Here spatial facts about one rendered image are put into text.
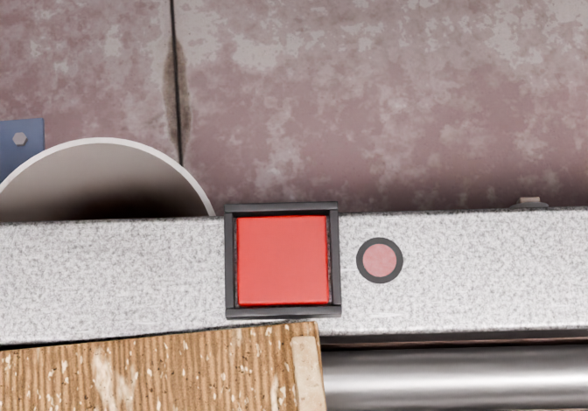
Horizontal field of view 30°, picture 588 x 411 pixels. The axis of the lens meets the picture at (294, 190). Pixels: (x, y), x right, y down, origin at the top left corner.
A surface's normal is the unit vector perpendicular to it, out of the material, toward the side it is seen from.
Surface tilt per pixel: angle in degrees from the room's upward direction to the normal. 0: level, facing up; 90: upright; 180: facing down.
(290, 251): 0
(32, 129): 0
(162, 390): 0
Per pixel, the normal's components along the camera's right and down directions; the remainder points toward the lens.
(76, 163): 0.30, 0.90
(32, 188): 0.69, 0.69
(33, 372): -0.01, -0.25
